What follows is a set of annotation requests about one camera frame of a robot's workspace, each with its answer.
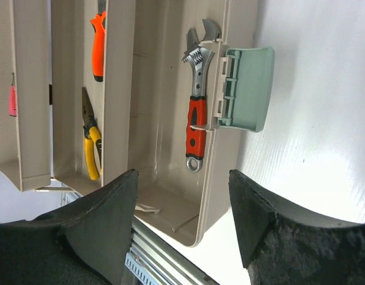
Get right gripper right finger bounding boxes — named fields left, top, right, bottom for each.
left=228, top=169, right=365, bottom=284

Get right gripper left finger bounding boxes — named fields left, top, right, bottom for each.
left=0, top=169, right=138, bottom=284

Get translucent brown toolbox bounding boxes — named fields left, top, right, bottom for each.
left=128, top=1, right=258, bottom=247

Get yellow handled pliers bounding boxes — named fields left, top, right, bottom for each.
left=82, top=87, right=102, bottom=181

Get red handled adjustable wrench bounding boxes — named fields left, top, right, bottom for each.
left=182, top=18, right=221, bottom=173

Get orange handled long-nose pliers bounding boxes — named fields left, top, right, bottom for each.
left=90, top=0, right=106, bottom=83

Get beige middle toolbox tray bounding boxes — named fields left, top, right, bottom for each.
left=51, top=1, right=135, bottom=195

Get beige toolbox tray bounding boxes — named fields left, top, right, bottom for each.
left=0, top=1, right=50, bottom=192
left=51, top=1, right=135, bottom=195

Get slotted cable duct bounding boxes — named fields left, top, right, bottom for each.
left=125, top=252, right=159, bottom=285

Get aluminium mounting rail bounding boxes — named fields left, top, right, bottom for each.
left=60, top=182, right=218, bottom=285

